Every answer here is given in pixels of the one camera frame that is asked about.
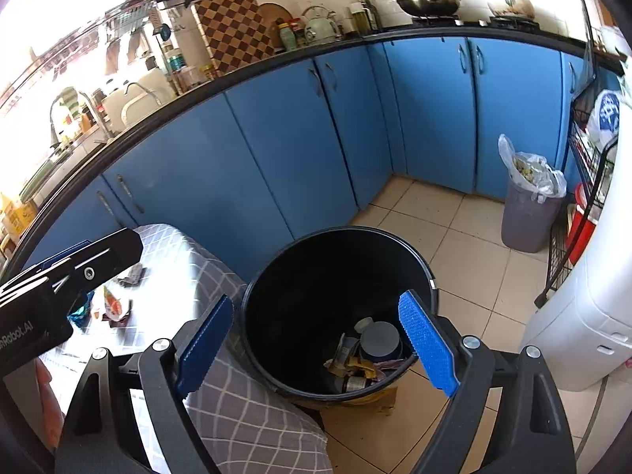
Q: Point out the white ceramic pot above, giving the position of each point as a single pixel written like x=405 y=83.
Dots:
x=512 y=8

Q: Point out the black wok with lid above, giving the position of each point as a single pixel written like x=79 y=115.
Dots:
x=429 y=8

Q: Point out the orange white food wrapper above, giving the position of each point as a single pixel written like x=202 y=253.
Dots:
x=116 y=309

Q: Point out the crumpled grey printed paper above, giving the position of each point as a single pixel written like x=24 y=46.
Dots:
x=132 y=277

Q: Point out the black wire shelf rack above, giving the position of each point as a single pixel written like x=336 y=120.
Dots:
x=587 y=167

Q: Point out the teal snack wrapper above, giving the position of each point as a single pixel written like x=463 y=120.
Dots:
x=80 y=314

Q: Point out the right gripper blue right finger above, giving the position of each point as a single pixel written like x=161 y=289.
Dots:
x=433 y=350

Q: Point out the white blue plastic bag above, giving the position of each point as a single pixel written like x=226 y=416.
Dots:
x=603 y=122

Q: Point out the green kettle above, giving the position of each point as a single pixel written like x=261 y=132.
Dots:
x=319 y=25

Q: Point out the black round trash bin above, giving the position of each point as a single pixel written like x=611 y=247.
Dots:
x=313 y=293

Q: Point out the blue checkered tablecloth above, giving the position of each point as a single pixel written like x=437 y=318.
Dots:
x=245 y=426

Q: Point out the white appliance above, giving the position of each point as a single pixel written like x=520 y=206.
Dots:
x=584 y=331

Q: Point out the grey trash can with bag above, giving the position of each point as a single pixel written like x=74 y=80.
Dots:
x=535 y=194

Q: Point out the checkered cutting board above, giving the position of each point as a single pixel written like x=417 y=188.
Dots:
x=233 y=32

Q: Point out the grey paper cup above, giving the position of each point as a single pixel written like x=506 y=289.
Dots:
x=380 y=342

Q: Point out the person's left hand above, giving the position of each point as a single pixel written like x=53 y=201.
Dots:
x=53 y=417

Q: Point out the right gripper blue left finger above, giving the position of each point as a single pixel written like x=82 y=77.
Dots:
x=197 y=344

